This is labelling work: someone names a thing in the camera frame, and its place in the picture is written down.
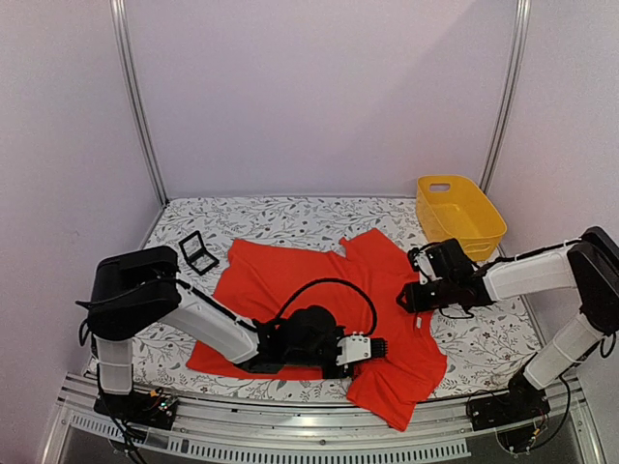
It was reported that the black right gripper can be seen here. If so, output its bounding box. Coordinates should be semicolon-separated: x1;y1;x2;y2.
398;276;457;313

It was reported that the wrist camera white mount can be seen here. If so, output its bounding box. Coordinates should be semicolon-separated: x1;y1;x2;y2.
336;333;388;365
407;247;437;285

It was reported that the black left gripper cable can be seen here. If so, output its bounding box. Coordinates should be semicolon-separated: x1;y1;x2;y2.
273;277;378;339

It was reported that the floral patterned table mat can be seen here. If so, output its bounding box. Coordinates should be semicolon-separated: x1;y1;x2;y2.
133;196;541;403

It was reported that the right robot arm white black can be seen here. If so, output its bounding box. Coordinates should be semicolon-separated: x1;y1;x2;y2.
396;226;618;421

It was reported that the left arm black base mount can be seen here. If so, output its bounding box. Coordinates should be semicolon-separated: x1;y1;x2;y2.
94;388;178;430

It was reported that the aluminium front rail frame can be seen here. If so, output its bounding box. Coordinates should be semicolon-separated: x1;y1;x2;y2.
41;374;607;463

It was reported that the aluminium corner post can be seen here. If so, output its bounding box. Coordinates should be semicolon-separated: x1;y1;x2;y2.
109;0;169;208
479;0;531;194

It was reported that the red t-shirt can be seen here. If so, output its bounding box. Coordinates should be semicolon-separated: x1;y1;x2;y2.
214;229;447;431

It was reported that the left aluminium corner post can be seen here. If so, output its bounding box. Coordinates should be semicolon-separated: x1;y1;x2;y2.
109;0;169;208

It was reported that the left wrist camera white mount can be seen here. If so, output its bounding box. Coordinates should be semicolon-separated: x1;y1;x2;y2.
336;333;388;365

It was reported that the right aluminium corner post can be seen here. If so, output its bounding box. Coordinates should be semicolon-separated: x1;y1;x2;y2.
479;0;531;194

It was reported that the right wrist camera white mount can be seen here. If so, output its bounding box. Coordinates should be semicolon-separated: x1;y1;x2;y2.
407;247;437;285

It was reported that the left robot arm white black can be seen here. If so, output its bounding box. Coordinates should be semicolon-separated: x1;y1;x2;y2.
79;246;369;420

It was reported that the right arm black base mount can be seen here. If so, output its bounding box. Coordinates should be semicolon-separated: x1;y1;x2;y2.
465;384;550;431

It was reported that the yellow plastic basket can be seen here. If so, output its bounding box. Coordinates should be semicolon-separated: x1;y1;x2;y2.
416;175;507;262

